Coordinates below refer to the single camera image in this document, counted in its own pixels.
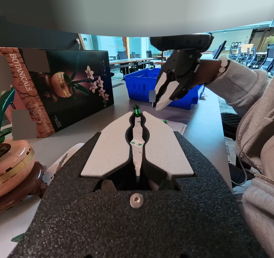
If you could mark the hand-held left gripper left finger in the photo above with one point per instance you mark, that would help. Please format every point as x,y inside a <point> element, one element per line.
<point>107,150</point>

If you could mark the long wooden office table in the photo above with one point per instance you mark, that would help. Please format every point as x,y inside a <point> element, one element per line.
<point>128,60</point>

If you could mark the large blue plastic bin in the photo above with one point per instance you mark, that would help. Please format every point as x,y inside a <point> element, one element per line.
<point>139,88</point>

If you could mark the person's right forearm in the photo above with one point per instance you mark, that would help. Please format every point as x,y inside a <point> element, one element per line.
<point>241,86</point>

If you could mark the person's dark trouser leg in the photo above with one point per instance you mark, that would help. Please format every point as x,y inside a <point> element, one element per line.
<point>239,174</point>

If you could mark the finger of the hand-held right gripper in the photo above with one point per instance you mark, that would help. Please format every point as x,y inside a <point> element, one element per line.
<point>169,95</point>
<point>160,86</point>

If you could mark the orchid print cardboard box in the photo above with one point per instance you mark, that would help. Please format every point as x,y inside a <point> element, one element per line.
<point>70,103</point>

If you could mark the row of black office chairs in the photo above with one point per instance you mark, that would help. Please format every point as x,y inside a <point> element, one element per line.
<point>256,58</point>

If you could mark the person's right hand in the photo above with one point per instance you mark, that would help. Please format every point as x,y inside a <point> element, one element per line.
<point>209,71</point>

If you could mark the green brick stem piece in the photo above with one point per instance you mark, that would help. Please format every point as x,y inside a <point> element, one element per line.
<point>137,113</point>

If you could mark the brick instruction booklet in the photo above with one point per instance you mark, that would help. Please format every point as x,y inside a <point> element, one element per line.
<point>173,127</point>

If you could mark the small dark brick piece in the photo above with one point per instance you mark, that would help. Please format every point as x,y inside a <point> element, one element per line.
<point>136,106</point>

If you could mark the brick orchid plant in pot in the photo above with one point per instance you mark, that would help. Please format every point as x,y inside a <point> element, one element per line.
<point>15,161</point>

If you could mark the high-backed black office chair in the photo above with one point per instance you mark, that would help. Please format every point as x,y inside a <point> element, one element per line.
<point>220,48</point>

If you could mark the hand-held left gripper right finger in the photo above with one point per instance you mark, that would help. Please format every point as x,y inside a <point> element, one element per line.
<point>169,150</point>

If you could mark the black mesh chair part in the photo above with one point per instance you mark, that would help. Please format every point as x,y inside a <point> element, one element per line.
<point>231,125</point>

